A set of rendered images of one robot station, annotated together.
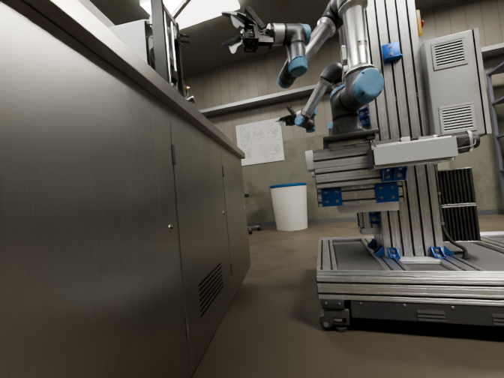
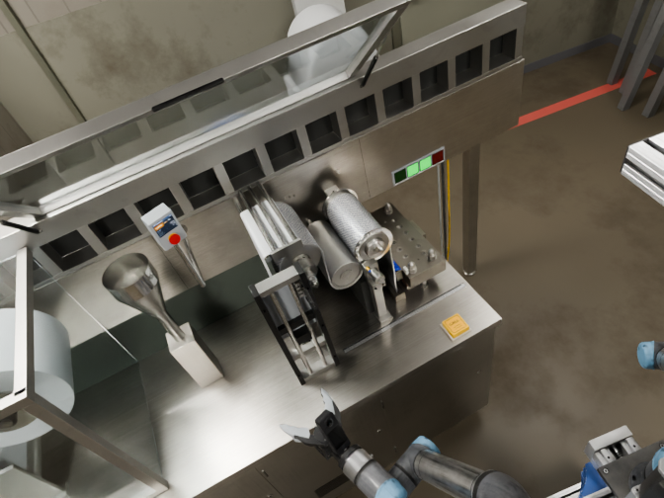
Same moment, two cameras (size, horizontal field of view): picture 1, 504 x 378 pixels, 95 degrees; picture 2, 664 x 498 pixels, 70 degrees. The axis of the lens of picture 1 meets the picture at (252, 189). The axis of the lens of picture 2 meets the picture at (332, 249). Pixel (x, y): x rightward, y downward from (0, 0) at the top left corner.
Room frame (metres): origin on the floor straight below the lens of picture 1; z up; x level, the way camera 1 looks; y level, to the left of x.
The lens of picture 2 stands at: (0.82, -0.58, 2.43)
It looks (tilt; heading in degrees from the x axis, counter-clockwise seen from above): 46 degrees down; 67
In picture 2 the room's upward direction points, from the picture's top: 17 degrees counter-clockwise
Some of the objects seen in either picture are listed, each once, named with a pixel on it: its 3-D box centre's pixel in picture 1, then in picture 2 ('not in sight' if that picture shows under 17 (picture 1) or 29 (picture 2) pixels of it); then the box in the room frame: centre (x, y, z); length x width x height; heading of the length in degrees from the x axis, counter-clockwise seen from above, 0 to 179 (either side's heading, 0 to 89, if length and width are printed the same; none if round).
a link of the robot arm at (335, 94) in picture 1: (344, 103); not in sight; (1.07, -0.47, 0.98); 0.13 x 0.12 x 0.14; 9
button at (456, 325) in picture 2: not in sight; (456, 325); (1.49, 0.11, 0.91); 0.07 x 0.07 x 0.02; 81
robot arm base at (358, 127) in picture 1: (346, 127); not in sight; (1.08, -0.47, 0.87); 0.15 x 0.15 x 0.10
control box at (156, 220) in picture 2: not in sight; (165, 228); (0.83, 0.48, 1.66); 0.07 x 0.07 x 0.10; 7
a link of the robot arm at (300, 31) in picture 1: (295, 35); (381, 488); (0.91, -0.23, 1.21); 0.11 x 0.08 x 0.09; 99
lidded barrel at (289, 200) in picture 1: (289, 206); not in sight; (3.92, -0.61, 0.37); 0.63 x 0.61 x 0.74; 73
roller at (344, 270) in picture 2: not in sight; (331, 253); (1.27, 0.51, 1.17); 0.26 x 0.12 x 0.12; 81
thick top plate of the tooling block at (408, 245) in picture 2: not in sight; (400, 242); (1.57, 0.50, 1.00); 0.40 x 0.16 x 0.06; 81
